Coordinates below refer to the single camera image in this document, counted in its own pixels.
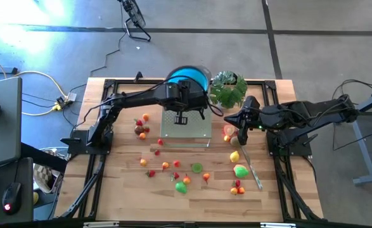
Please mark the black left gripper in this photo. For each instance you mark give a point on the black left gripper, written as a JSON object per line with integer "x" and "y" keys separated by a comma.
{"x": 193, "y": 96}

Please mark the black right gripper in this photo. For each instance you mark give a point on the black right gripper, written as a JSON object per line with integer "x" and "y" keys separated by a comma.
{"x": 253, "y": 118}

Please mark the small orange toy fruit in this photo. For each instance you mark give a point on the small orange toy fruit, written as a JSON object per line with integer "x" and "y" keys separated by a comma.
{"x": 186, "y": 180}
{"x": 145, "y": 117}
{"x": 142, "y": 135}
{"x": 234, "y": 190}
{"x": 143, "y": 162}
{"x": 227, "y": 138}

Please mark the yellow toy lemon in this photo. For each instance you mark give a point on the yellow toy lemon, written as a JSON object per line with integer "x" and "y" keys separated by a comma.
{"x": 234, "y": 156}

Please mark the blue collapsible colander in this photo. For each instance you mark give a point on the blue collapsible colander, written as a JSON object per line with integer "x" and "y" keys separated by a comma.
{"x": 192, "y": 76}

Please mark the green toy fruit half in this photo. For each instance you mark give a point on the green toy fruit half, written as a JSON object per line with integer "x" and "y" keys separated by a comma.
{"x": 242, "y": 173}

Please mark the red toy strawberry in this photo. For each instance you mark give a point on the red toy strawberry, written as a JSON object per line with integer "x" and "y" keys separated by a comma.
{"x": 138, "y": 122}
{"x": 160, "y": 142}
{"x": 151, "y": 173}
{"x": 175, "y": 176}
{"x": 237, "y": 183}
{"x": 156, "y": 152}

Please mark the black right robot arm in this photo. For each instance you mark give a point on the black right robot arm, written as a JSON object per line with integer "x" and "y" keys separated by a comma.
{"x": 299, "y": 114}

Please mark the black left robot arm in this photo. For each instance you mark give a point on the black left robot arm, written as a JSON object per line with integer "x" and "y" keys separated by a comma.
{"x": 135, "y": 99}

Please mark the small red toy fruit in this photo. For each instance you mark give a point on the small red toy fruit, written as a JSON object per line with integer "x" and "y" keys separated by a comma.
{"x": 176, "y": 163}
{"x": 146, "y": 129}

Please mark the red-orange toy fruit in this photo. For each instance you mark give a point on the red-orange toy fruit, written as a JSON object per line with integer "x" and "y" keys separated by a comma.
{"x": 241, "y": 190}

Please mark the mint green perforated rack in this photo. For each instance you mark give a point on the mint green perforated rack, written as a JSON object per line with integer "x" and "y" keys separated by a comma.
{"x": 185, "y": 130}

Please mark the artificial potted monstera plant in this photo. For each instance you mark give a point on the artificial potted monstera plant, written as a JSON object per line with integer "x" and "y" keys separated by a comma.
{"x": 228, "y": 92}

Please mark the silver toy knife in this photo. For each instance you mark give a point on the silver toy knife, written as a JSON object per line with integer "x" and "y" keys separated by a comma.
{"x": 251, "y": 168}

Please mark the green toy pear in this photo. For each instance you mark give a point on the green toy pear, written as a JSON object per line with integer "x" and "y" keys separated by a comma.
{"x": 181, "y": 187}

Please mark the black floor fan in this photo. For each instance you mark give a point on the black floor fan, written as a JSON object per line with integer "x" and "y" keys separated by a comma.
{"x": 135, "y": 16}

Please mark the white power strip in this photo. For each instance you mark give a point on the white power strip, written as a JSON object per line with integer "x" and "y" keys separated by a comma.
{"x": 69, "y": 97}

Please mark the checkered bag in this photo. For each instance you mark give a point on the checkered bag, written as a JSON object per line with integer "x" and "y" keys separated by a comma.
{"x": 43, "y": 177}

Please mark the black low desk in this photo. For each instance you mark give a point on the black low desk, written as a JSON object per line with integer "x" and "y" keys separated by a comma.
{"x": 17, "y": 171}

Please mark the grey desk top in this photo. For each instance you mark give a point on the grey desk top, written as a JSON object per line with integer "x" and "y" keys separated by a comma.
{"x": 0, "y": 123}

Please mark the black mouse with red light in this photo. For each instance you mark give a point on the black mouse with red light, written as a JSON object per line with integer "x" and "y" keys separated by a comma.
{"x": 12, "y": 198}

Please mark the dark standing desk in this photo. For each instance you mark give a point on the dark standing desk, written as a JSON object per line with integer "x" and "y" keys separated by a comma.
{"x": 0, "y": 70}

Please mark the silver metal bracket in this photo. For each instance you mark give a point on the silver metal bracket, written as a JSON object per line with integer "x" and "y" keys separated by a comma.
{"x": 277, "y": 225}
{"x": 100, "y": 225}

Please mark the grey metal desk frame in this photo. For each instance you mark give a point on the grey metal desk frame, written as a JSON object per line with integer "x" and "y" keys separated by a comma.
{"x": 368, "y": 142}

